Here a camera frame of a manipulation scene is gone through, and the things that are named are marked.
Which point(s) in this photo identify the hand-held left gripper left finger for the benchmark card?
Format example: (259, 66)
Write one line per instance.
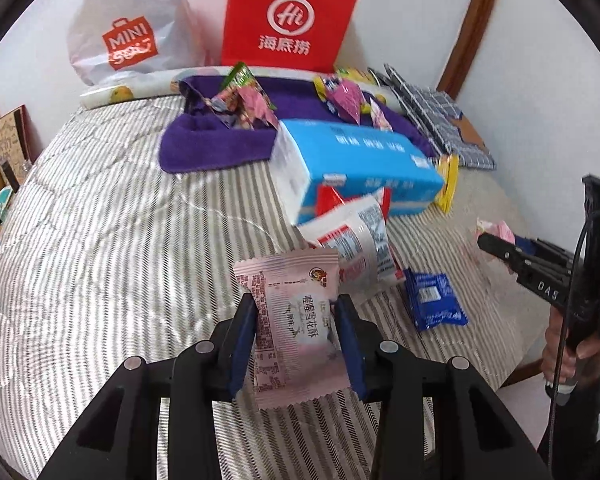
(241, 360)

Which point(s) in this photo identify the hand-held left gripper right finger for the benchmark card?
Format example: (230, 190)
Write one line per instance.
(355, 360)

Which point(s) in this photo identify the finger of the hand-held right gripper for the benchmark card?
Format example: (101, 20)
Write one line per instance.
(545, 252)
(502, 252)

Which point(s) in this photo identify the pale pink snack packet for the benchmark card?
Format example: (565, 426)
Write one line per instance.
(295, 320)

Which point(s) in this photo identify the blue cookie packet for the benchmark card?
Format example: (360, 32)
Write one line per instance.
(432, 300)

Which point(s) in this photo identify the white red label snack packet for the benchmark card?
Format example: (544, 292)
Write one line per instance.
(350, 230)

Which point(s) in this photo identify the small pink snack packet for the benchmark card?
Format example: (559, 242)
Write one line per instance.
(381, 116)

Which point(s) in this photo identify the magenta snack packet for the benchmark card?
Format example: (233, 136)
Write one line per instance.
(347, 102)

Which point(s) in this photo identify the yellow blue print snack packet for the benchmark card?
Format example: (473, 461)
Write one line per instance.
(322, 87)

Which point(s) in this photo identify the pink cartoon print snack bar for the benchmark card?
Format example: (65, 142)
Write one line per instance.
(242, 107)

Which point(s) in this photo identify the green snack packet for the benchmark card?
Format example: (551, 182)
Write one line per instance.
(237, 77)

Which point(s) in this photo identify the person's right forearm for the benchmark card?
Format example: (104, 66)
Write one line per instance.
(580, 425)

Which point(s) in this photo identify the person's right hand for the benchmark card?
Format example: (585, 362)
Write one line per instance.
(569, 367)

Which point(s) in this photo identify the yellow triangular snack packet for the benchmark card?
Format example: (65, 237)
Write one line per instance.
(447, 185)

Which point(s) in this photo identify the checked cloth with star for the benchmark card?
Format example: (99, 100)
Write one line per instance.
(430, 110)

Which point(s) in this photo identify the blue tissue pack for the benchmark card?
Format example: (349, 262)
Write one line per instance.
(360, 160)

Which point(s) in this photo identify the striped bed sheet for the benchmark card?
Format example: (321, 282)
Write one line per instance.
(105, 235)

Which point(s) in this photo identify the purple towel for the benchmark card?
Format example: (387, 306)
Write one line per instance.
(215, 140)

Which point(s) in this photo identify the teal white box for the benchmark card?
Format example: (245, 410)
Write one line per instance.
(1, 205)

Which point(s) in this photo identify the fruit print paper roll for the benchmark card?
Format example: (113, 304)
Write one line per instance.
(130, 91)

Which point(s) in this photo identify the brown patterned book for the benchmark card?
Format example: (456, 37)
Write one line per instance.
(10, 145)

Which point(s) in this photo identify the red paper bag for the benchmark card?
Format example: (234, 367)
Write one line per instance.
(290, 0)

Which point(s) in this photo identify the white plastic bag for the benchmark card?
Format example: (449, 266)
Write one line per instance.
(130, 10)

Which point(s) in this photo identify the brown wooden door frame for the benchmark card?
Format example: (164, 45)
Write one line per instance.
(475, 20)

